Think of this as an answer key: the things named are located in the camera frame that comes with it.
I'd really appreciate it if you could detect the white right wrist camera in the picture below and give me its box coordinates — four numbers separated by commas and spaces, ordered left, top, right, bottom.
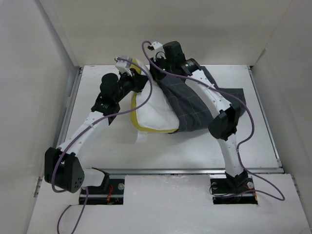
147, 41, 166, 61

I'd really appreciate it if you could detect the aluminium left side rail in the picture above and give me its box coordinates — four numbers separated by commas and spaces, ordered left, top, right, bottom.
52, 67, 81, 147

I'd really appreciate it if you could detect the dark grey checked pillowcase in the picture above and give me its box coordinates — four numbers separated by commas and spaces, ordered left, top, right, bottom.
153, 65, 246, 134

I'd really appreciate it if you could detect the aluminium front rail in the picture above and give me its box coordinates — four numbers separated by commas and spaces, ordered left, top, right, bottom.
97, 167, 285, 175

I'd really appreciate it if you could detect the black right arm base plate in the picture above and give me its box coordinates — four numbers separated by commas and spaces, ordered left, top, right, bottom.
209, 175, 258, 205

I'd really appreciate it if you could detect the white front cover board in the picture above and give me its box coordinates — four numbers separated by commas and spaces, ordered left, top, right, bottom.
28, 174, 311, 234

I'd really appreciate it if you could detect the white pillow with yellow edge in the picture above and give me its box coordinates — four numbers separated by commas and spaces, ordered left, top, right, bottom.
129, 58, 180, 145

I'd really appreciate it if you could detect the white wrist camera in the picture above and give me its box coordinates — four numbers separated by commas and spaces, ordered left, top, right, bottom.
115, 57, 132, 76
147, 41, 166, 61

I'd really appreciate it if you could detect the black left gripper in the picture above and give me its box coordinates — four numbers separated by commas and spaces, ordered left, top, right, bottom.
114, 68, 149, 103

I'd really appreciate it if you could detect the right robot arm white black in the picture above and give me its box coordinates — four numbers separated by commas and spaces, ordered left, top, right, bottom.
148, 41, 250, 192

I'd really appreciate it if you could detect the aluminium rail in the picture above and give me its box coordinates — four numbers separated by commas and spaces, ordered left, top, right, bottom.
247, 66, 284, 173
97, 167, 285, 175
52, 67, 81, 147

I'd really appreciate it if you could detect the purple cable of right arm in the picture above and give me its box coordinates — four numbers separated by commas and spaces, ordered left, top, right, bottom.
141, 40, 286, 201

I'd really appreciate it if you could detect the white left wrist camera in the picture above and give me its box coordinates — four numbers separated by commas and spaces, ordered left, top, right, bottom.
115, 57, 132, 76

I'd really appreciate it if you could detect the aluminium right side rail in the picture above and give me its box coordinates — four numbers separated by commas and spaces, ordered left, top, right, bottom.
247, 66, 284, 173

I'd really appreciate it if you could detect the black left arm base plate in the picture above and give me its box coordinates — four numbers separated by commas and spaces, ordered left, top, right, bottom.
78, 175, 125, 205

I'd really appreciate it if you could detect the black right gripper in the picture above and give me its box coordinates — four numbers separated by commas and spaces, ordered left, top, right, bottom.
147, 54, 174, 81

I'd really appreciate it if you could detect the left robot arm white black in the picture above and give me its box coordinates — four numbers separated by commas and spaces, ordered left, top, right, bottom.
44, 69, 153, 194

